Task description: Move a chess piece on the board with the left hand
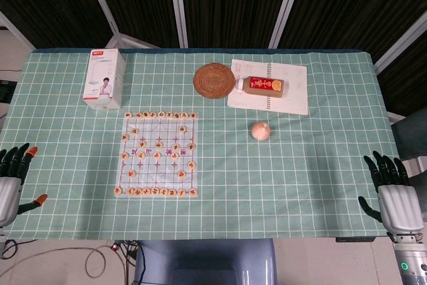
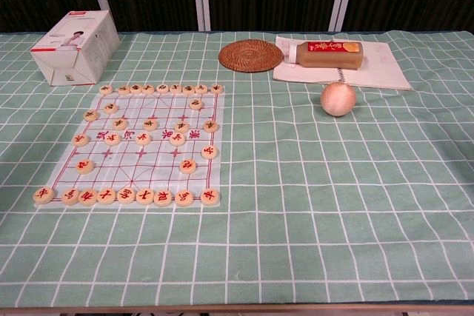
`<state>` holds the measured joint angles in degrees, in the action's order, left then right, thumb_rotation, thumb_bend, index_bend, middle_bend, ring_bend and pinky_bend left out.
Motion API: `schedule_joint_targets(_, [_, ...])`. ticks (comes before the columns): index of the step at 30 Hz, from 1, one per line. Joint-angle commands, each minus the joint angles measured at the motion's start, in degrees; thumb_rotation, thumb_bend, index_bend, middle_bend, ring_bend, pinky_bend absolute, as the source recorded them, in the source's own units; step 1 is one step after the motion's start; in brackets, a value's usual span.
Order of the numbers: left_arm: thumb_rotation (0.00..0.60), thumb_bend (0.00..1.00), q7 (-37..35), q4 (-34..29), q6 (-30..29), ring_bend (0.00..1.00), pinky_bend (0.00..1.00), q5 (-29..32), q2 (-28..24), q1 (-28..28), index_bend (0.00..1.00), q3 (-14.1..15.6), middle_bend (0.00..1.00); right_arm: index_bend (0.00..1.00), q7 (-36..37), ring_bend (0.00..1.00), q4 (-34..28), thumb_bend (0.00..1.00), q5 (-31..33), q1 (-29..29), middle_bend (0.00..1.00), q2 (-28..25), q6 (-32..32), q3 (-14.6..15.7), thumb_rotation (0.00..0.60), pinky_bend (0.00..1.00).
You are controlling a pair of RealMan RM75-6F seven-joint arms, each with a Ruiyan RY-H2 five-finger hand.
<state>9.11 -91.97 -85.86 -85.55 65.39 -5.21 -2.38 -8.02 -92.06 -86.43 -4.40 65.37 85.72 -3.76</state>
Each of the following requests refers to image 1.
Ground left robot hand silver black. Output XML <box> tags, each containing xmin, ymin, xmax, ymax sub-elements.
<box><xmin>0</xmin><ymin>143</ymin><xmax>48</xmax><ymax>229</ymax></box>

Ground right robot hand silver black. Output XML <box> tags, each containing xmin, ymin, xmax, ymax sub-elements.
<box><xmin>358</xmin><ymin>150</ymin><xmax>425</xmax><ymax>236</ymax></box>

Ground translucent chess board sheet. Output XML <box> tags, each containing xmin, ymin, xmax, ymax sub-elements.
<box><xmin>115</xmin><ymin>113</ymin><xmax>199</xmax><ymax>198</ymax></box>

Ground grey chair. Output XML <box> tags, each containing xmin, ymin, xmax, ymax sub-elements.
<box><xmin>390</xmin><ymin>107</ymin><xmax>427</xmax><ymax>166</ymax></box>

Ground black device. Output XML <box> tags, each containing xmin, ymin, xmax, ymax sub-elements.
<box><xmin>0</xmin><ymin>79</ymin><xmax>15</xmax><ymax>103</ymax></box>

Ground white lamp carton box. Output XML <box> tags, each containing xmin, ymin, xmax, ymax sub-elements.
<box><xmin>82</xmin><ymin>48</ymin><xmax>127</xmax><ymax>111</ymax></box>

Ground white spiral notebook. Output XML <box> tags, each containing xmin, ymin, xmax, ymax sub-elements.
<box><xmin>227</xmin><ymin>59</ymin><xmax>309</xmax><ymax>116</ymax></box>

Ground pale pink ball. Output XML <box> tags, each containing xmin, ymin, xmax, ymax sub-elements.
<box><xmin>251</xmin><ymin>121</ymin><xmax>272</xmax><ymax>141</ymax></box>

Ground green checked tablecloth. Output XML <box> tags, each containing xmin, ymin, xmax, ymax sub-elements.
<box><xmin>0</xmin><ymin>47</ymin><xmax>401</xmax><ymax>242</ymax></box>

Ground brown drink bottle red label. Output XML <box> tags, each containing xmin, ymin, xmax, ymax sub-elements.
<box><xmin>235</xmin><ymin>75</ymin><xmax>286</xmax><ymax>99</ymax></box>

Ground blue-grey robot torso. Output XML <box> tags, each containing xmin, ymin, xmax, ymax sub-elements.
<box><xmin>133</xmin><ymin>238</ymin><xmax>278</xmax><ymax>285</ymax></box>

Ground round woven rattan coaster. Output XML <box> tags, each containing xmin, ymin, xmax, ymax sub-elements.
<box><xmin>193</xmin><ymin>62</ymin><xmax>237</xmax><ymax>99</ymax></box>

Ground black floor cable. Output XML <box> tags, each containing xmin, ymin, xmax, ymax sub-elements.
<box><xmin>0</xmin><ymin>238</ymin><xmax>37</xmax><ymax>260</ymax></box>

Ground bundle of dark cables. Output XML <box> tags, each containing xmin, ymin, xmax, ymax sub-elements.
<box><xmin>113</xmin><ymin>240</ymin><xmax>146</xmax><ymax>285</ymax></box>

